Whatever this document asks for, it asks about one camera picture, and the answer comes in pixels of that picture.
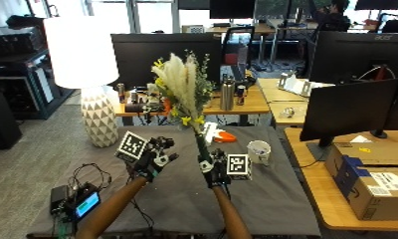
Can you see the person's right hand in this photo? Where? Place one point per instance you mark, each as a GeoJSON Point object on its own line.
{"type": "Point", "coordinates": [215, 169]}

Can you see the person's left hand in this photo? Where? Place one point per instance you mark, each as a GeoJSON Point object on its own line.
{"type": "Point", "coordinates": [154, 159]}

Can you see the flower bouquet with pampas grass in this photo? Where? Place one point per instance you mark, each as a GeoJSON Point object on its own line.
{"type": "Point", "coordinates": [184, 86]}

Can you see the right white marker cube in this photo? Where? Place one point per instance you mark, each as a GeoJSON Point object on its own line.
{"type": "Point", "coordinates": [239, 166]}

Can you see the white marker cube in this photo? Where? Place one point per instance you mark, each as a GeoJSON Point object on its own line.
{"type": "Point", "coordinates": [131, 146]}
{"type": "Point", "coordinates": [239, 166]}

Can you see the left white marker cube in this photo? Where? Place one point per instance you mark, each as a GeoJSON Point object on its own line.
{"type": "Point", "coordinates": [131, 146]}

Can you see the white and orange tool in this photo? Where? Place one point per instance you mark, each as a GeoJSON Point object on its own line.
{"type": "Point", "coordinates": [218, 132]}

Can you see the white paper cup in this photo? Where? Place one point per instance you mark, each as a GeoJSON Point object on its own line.
{"type": "Point", "coordinates": [259, 151]}

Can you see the dark grey table cloth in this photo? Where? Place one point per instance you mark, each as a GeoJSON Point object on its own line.
{"type": "Point", "coordinates": [182, 195]}

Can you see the black electronics clutter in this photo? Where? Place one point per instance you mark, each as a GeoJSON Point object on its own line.
{"type": "Point", "coordinates": [142, 101]}

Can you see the steel water bottle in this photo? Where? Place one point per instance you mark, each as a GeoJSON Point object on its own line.
{"type": "Point", "coordinates": [227, 94]}

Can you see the dark drink can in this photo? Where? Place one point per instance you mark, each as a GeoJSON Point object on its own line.
{"type": "Point", "coordinates": [240, 95]}

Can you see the clear plastic wrapper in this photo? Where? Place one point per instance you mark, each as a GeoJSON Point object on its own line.
{"type": "Point", "coordinates": [289, 112]}

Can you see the black device with blue screen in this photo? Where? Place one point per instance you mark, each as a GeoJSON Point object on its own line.
{"type": "Point", "coordinates": [83, 204]}

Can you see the black power adapter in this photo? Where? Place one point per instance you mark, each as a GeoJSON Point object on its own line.
{"type": "Point", "coordinates": [58, 197]}

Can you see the wide black monitor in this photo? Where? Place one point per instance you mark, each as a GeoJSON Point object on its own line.
{"type": "Point", "coordinates": [165, 56]}

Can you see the white folded stand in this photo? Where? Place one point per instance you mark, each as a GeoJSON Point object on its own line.
{"type": "Point", "coordinates": [296, 84]}

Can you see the white table lamp patterned base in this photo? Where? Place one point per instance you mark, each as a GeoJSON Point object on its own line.
{"type": "Point", "coordinates": [86, 66]}

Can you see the light wooden desk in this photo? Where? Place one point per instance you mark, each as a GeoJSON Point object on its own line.
{"type": "Point", "coordinates": [340, 199]}

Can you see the black office chair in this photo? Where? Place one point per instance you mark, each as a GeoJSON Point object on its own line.
{"type": "Point", "coordinates": [238, 46]}

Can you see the cardboard box with blue tape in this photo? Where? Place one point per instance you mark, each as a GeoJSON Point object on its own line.
{"type": "Point", "coordinates": [376, 192]}

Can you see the flat cardboard box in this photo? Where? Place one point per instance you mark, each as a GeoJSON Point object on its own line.
{"type": "Point", "coordinates": [385, 152]}

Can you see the black equipment rack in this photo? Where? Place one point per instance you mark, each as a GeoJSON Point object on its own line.
{"type": "Point", "coordinates": [18, 66]}

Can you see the large black computer monitor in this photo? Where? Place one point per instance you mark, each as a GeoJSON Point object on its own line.
{"type": "Point", "coordinates": [363, 56]}

